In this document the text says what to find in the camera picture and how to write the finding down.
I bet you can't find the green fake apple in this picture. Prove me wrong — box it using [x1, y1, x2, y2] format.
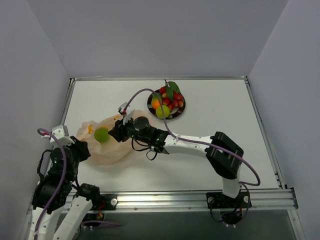
[94, 127, 109, 144]

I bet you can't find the translucent orange plastic bag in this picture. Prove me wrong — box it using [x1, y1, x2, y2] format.
[75, 114, 133, 165]

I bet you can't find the green orange fake mango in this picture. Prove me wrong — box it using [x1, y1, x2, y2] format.
[151, 92, 162, 110]

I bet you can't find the green fake lime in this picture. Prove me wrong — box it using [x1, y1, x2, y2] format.
[155, 105, 171, 119]

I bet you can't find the red fake cherry bunch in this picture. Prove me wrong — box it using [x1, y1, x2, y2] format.
[159, 79, 185, 113]

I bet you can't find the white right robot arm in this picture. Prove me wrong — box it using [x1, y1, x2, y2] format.
[108, 117, 244, 207]

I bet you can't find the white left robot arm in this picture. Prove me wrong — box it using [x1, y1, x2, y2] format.
[28, 136, 101, 240]

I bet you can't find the brown rimmed ceramic plate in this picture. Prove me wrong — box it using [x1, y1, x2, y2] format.
[146, 86, 186, 120]

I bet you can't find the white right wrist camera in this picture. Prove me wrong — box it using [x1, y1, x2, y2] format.
[118, 102, 135, 126]

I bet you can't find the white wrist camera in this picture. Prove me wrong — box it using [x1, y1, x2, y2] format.
[42, 125, 75, 148]
[118, 102, 135, 126]

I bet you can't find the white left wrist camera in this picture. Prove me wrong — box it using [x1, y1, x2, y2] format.
[42, 125, 75, 148]

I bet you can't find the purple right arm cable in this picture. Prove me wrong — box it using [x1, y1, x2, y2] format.
[123, 88, 261, 223]

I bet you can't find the aluminium front frame rail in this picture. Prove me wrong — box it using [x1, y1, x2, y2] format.
[27, 188, 299, 213]

